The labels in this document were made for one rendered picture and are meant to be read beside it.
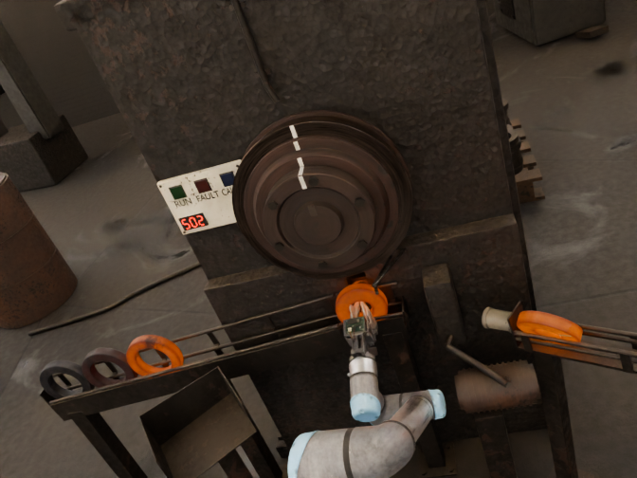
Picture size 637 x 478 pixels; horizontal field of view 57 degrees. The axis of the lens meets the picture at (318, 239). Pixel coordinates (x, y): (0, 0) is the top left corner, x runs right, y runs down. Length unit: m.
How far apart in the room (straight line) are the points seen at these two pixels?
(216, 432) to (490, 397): 0.79
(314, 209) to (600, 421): 1.34
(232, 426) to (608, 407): 1.31
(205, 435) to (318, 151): 0.90
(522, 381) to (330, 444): 0.68
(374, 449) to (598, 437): 1.18
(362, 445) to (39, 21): 7.94
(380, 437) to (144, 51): 1.09
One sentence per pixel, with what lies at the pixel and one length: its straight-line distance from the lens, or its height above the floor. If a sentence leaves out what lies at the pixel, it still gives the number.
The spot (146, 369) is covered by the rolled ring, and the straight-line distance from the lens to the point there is 2.10.
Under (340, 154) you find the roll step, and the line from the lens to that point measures 1.43.
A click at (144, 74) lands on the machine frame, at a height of 1.53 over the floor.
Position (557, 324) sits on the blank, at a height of 0.76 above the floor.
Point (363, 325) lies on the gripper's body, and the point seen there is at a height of 0.78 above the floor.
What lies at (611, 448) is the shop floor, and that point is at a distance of 2.26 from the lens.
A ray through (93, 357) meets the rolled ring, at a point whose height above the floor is 0.76.
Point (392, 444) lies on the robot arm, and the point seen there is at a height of 0.84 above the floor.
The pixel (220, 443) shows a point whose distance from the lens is 1.78.
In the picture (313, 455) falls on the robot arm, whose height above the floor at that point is 0.86.
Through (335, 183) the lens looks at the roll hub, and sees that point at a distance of 1.40.
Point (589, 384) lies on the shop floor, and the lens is 2.43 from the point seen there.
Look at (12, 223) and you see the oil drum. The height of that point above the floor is 0.64.
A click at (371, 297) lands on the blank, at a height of 0.78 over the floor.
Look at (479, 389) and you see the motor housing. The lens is 1.75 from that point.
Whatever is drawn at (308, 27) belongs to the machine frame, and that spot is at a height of 1.52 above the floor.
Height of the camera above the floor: 1.82
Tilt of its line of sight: 30 degrees down
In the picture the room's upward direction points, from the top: 21 degrees counter-clockwise
